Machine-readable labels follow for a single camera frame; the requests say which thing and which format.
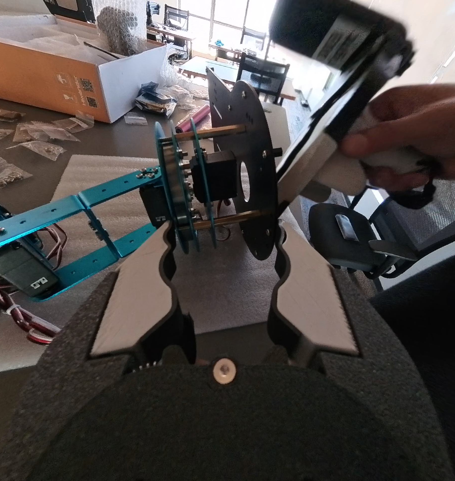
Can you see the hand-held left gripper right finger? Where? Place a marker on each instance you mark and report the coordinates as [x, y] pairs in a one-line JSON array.
[[314, 300]]

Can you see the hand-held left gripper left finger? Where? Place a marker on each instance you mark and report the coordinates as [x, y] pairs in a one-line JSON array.
[[135, 297]]

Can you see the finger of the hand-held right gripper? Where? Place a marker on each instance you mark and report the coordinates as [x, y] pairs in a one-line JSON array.
[[306, 169]]

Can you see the blue toy robot arm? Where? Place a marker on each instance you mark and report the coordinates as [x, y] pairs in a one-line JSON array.
[[253, 139]]

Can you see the person's right hand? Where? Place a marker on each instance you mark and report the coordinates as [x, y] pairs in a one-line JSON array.
[[426, 127]]

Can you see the black background chair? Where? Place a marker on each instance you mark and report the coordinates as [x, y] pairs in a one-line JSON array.
[[253, 35]]

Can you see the black mesh chair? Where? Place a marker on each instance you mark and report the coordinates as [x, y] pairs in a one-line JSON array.
[[263, 79]]

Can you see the black office chair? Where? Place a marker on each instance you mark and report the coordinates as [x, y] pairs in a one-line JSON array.
[[340, 233]]

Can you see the grey background table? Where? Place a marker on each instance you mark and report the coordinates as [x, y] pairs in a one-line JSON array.
[[212, 65]]

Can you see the maroon electric screwdriver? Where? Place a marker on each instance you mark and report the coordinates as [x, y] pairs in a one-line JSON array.
[[193, 118]]

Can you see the white foam sheet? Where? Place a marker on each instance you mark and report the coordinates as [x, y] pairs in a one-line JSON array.
[[99, 176]]

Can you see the crumpled clear plastic wrap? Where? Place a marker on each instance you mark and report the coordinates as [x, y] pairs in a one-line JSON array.
[[182, 82]]

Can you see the silver foil bag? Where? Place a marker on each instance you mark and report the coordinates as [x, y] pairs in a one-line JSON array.
[[156, 101]]

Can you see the small labelled zip bag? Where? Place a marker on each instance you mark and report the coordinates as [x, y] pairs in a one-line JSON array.
[[135, 118]]

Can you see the bubble wrap roll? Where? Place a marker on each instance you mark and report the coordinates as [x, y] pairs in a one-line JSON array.
[[118, 26]]

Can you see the pile of small screw bags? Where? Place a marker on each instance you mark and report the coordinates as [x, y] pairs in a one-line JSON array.
[[36, 135]]

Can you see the thin metal tool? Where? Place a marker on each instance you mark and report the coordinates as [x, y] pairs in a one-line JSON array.
[[103, 50]]

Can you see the orange and white cardboard box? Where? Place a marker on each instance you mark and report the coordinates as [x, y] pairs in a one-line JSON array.
[[36, 75]]

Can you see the white foam box insert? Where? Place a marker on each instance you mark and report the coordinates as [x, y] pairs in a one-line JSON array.
[[24, 28]]

